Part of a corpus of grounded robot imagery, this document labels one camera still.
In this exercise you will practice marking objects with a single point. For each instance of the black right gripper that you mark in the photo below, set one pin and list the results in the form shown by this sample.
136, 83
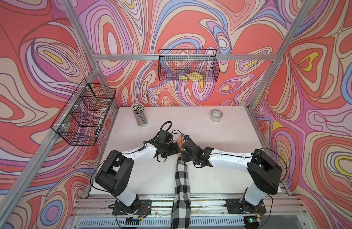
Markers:
183, 156

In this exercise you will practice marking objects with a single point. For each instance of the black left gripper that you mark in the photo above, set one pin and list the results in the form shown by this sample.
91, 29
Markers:
175, 149

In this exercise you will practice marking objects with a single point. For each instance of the plaid sleeve mannequin forearm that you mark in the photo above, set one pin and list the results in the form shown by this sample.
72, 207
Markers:
181, 209

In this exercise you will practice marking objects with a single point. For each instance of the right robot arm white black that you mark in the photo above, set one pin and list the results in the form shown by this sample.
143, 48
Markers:
264, 171

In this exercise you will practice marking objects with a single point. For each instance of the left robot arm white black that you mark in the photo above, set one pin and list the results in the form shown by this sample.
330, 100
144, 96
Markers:
114, 173

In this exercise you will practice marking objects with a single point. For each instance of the clear tape roll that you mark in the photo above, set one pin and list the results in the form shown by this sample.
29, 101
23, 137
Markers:
216, 115

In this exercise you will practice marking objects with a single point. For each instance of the yellow sticky notes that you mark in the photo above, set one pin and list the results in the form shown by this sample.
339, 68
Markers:
193, 77

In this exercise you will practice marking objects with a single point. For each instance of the aluminium crossbar back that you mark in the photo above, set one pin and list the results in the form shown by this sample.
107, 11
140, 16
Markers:
155, 57

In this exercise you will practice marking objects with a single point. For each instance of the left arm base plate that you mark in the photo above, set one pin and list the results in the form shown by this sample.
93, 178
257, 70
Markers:
139, 207

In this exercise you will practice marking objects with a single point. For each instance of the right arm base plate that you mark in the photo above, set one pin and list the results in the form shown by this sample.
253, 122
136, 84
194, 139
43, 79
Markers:
239, 206

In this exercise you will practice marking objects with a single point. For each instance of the black wire basket back wall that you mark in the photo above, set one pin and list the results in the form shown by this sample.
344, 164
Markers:
170, 68

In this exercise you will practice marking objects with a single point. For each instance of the black wire basket wall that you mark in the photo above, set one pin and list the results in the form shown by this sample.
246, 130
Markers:
81, 120
170, 68

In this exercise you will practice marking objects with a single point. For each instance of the black wire basket left wall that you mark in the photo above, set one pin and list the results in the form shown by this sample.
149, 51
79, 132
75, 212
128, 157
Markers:
81, 120

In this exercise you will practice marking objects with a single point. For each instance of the aluminium frame post left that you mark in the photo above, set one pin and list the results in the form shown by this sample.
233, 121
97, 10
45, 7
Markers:
44, 56

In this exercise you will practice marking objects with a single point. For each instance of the aluminium frame post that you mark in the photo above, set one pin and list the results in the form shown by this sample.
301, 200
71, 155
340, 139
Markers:
297, 22
44, 56

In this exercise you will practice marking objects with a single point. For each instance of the aluminium frame post right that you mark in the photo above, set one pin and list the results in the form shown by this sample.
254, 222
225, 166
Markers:
297, 22

